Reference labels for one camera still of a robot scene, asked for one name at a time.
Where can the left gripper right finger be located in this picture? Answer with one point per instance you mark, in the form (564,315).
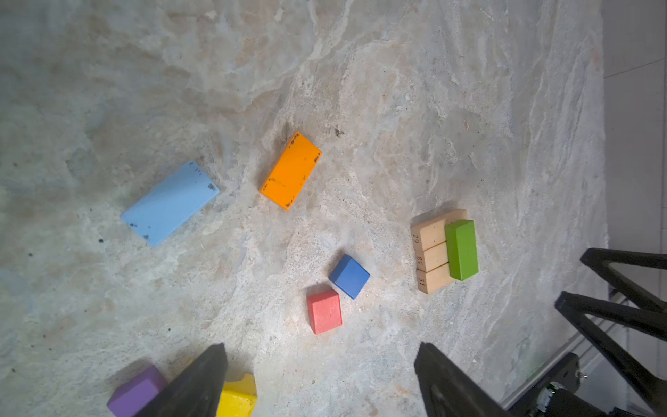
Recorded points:
(447,391)

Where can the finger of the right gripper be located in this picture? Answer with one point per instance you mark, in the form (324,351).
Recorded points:
(600,259)
(579,309)

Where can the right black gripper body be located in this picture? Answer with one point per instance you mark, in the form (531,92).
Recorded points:
(553,394)

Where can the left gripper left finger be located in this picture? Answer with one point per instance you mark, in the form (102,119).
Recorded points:
(196,391)

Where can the yellow wood block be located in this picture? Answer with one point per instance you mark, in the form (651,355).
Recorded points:
(238,399)

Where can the natural wood block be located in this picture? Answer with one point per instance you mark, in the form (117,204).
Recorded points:
(431,281)
(431,233)
(428,259)

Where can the green wood block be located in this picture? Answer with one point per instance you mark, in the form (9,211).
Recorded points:
(462,249)

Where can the light blue wood block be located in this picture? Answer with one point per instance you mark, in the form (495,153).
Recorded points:
(171,203)

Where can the orange wood block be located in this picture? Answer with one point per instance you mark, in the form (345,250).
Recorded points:
(291,171)

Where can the purple wood cube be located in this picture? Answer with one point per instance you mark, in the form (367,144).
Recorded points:
(134,395)

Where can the red wood cube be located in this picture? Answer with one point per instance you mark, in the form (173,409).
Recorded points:
(324,311)

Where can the blue wood cube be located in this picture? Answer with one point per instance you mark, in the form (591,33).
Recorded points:
(349,276)

